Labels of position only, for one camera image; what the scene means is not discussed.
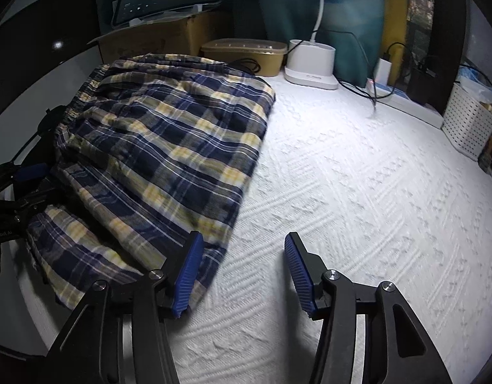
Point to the yellow curtain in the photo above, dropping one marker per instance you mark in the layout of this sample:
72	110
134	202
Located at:
393	16

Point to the white charger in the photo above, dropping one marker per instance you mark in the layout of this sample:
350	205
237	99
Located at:
383	70

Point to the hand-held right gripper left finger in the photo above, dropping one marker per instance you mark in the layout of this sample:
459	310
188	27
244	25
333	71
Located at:
188	276

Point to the white plastic basket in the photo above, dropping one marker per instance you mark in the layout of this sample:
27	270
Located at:
465	124

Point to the cardboard box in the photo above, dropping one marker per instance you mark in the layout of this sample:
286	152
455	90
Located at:
150	40

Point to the black power adapter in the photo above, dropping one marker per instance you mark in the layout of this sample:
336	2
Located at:
425	84

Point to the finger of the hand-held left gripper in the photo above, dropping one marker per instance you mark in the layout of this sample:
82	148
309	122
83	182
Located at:
34	198
30	172

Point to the teal curtain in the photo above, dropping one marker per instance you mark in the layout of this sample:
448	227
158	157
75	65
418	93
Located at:
349	4

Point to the brown lidded food container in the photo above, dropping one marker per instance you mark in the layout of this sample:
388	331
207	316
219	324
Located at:
246	58

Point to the white power strip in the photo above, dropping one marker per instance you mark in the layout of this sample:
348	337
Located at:
409	108

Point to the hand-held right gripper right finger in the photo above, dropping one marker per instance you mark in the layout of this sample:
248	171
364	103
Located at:
299	272

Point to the blue plastic bag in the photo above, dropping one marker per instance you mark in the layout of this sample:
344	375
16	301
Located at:
475	82

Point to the blue yellow plaid pants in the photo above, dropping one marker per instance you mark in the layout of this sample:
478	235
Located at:
170	136

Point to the white desk lamp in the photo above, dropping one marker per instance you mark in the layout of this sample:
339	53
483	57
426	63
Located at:
309	62

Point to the black window frame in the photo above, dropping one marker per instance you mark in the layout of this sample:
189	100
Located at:
449	16

